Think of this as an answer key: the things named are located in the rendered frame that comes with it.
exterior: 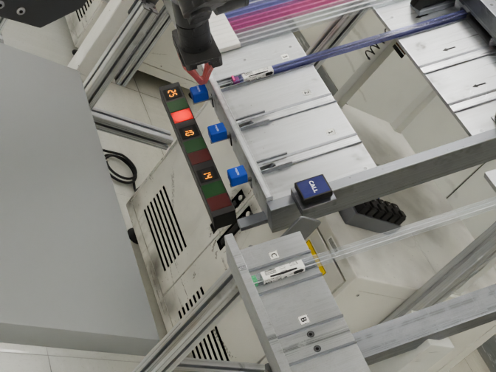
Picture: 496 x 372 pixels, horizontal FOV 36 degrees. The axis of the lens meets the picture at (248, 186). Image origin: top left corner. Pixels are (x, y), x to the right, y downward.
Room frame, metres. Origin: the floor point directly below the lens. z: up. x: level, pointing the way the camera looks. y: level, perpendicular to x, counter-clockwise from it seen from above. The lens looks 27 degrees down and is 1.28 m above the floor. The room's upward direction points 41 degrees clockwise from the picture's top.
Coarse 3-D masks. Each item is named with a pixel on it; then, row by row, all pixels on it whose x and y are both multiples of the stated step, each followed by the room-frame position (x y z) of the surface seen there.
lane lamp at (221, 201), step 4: (216, 196) 1.11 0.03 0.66; (220, 196) 1.11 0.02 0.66; (224, 196) 1.11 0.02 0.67; (208, 200) 1.10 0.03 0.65; (212, 200) 1.10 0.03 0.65; (216, 200) 1.10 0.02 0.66; (220, 200) 1.10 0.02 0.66; (224, 200) 1.10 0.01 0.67; (228, 200) 1.11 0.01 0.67; (212, 204) 1.09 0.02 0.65; (216, 204) 1.09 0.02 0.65; (220, 204) 1.09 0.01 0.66; (224, 204) 1.10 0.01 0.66; (228, 204) 1.10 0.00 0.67; (212, 208) 1.08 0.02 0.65; (216, 208) 1.09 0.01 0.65; (220, 208) 1.09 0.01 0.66
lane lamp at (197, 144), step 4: (192, 140) 1.20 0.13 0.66; (196, 140) 1.21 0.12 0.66; (200, 140) 1.21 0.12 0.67; (184, 144) 1.19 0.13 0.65; (188, 144) 1.20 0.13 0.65; (192, 144) 1.20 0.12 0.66; (196, 144) 1.20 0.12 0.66; (200, 144) 1.20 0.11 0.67; (204, 144) 1.20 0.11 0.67; (188, 148) 1.19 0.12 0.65; (192, 148) 1.19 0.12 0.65; (196, 148) 1.19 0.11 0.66; (200, 148) 1.19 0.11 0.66; (188, 152) 1.18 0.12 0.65
